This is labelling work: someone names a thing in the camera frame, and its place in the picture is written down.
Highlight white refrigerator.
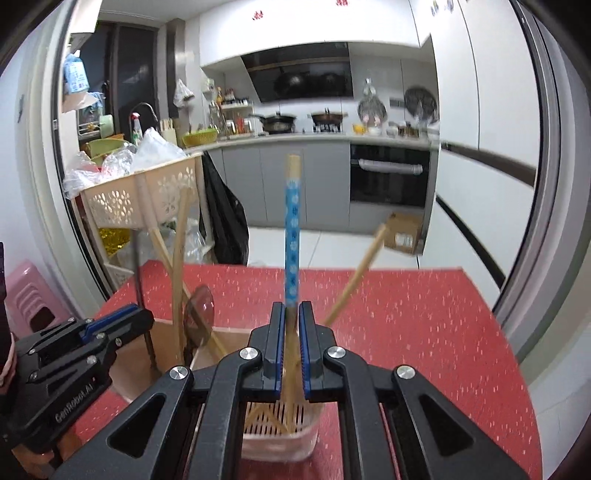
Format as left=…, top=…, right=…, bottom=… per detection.
left=416, top=0, right=541, bottom=287

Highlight black hanging bag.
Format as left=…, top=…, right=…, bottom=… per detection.
left=202, top=150, right=250, bottom=266

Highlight black range hood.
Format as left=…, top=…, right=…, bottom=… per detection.
left=240, top=42, right=354, bottom=103

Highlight pink plastic stool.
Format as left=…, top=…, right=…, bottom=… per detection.
left=4, top=260, right=75, bottom=333

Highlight beige perforated storage cart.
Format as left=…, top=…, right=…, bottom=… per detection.
left=81, top=154, right=204, bottom=287

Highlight white wall cabinets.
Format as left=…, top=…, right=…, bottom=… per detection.
left=198, top=0, right=435, bottom=68

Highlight round metal steamer plate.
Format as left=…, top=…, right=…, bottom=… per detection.
left=358, top=97, right=387, bottom=126

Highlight white oven handle cover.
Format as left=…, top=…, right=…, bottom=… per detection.
left=358, top=158, right=423, bottom=177

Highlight cardboard box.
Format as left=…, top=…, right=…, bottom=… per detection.
left=383, top=212, right=424, bottom=256

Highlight clear plastic bag pile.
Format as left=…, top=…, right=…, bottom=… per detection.
left=62, top=143, right=139, bottom=199

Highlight dark cooking pot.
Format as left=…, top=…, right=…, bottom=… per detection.
left=310, top=107, right=348, bottom=127

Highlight black built-in oven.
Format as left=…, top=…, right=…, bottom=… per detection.
left=349, top=143, right=431, bottom=207

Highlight round black trivet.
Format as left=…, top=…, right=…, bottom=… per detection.
left=404, top=86, right=438, bottom=121

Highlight beige plastic utensil holder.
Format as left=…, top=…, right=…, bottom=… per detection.
left=111, top=318, right=321, bottom=462

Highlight yellow oil bottle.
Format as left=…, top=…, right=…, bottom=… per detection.
left=99, top=227, right=132, bottom=252

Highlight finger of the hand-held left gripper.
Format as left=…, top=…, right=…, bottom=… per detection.
left=81, top=303, right=155, bottom=352

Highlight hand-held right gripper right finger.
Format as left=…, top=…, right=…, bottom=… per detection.
left=298, top=301, right=529, bottom=480

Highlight black wok with lid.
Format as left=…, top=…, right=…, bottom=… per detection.
left=249, top=112, right=297, bottom=134

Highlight blue patterned chopstick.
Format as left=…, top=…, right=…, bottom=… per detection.
left=283, top=154, right=303, bottom=437

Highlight blue hanging packet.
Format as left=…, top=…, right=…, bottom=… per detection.
left=64, top=54, right=89, bottom=95

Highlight person's left hand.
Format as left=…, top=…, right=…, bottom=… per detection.
left=0, top=342, right=19, bottom=402

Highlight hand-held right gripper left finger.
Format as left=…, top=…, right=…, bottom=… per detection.
left=51, top=302, right=287, bottom=480

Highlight spice rack with bottles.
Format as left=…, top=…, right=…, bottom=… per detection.
left=208, top=88, right=257, bottom=139

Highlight light green basin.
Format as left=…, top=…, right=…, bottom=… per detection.
left=85, top=138, right=125, bottom=160

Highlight black kitchen faucet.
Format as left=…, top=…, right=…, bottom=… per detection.
left=129, top=102, right=160, bottom=134

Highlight hanging white plastic bag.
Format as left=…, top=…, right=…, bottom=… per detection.
left=173, top=78, right=195, bottom=108

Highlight green strainer basket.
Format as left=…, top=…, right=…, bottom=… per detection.
left=181, top=129, right=219, bottom=148

